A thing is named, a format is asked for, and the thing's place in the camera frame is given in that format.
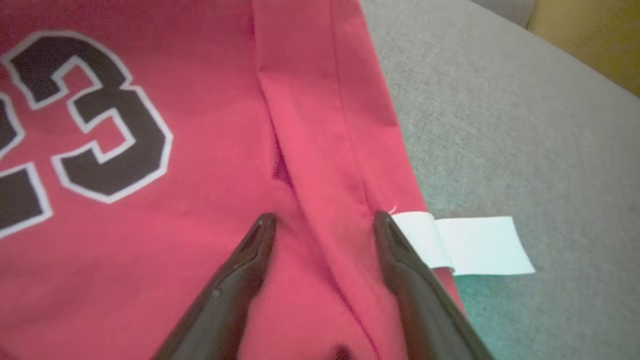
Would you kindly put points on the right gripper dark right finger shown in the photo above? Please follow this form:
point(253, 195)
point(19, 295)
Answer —
point(425, 320)

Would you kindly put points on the red shorts with 23 print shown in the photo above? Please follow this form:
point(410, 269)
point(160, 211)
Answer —
point(200, 100)

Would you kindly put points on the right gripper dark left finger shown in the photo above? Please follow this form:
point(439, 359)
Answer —
point(230, 310)

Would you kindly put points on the grey sofa back cushion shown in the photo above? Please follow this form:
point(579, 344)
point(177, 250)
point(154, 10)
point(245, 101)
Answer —
point(505, 10)

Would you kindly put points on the mustard yellow sofa cushion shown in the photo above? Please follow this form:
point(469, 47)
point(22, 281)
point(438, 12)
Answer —
point(590, 35)

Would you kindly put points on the grey fabric sofa seat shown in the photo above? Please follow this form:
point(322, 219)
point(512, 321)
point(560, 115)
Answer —
point(525, 150)

